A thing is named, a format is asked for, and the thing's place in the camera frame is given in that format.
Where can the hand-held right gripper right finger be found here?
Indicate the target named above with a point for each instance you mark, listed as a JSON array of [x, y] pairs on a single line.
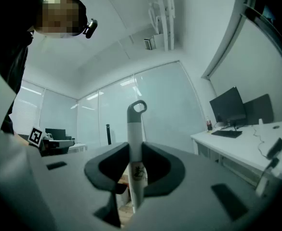
[[191, 208]]

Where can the person's left forearm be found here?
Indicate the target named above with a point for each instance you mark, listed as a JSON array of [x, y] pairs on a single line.
[[21, 138]]

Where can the black head-mounted camera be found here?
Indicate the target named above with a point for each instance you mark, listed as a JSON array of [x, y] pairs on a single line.
[[91, 29]]

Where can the black keyboard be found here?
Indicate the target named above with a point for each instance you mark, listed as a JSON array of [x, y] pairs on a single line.
[[227, 133]]

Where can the white ceiling pipe rack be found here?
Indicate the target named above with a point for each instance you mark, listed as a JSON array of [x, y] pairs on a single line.
[[166, 13]]

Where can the white desk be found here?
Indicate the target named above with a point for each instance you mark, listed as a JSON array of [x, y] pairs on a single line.
[[239, 145], [79, 147]]

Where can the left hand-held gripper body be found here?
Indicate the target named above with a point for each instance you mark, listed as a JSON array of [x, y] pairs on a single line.
[[36, 136]]

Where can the black computer monitor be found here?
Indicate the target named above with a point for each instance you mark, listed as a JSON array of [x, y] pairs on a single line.
[[260, 109], [56, 133], [227, 107]]

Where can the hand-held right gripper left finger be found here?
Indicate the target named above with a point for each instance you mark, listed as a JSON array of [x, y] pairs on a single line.
[[71, 189]]

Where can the person's dark clothed body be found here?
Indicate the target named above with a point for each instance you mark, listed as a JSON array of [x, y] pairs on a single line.
[[13, 56]]

